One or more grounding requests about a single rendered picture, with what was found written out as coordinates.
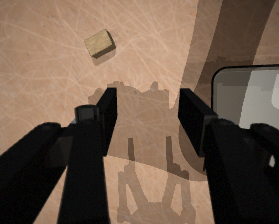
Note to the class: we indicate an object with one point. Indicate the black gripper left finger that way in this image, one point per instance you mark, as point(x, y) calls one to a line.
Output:
point(31, 168)

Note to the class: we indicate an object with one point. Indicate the white tray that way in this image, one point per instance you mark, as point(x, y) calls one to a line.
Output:
point(247, 94)

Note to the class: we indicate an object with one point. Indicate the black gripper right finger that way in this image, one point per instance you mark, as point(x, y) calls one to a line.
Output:
point(239, 190)

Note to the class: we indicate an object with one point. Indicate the brown wooden block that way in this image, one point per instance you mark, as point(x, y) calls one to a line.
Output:
point(100, 44)

